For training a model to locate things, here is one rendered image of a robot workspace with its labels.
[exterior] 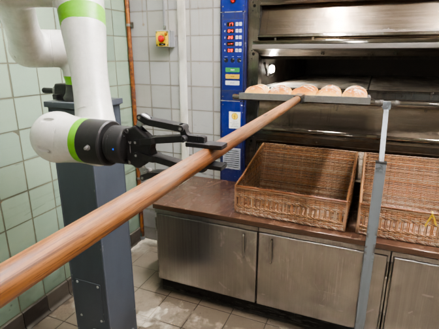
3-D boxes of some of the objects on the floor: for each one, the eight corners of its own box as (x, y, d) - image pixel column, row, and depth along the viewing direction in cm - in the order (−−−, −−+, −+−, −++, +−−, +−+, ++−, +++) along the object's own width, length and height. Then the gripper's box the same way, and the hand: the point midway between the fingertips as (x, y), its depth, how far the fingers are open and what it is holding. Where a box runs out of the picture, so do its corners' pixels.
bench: (197, 249, 266) (196, 174, 250) (645, 347, 177) (690, 240, 161) (156, 294, 217) (151, 203, 200) (750, 461, 128) (829, 323, 111)
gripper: (122, 101, 74) (232, 108, 66) (127, 175, 79) (230, 191, 70) (97, 106, 67) (217, 114, 59) (104, 187, 72) (216, 205, 64)
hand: (206, 154), depth 66 cm, fingers closed on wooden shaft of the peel, 3 cm apart
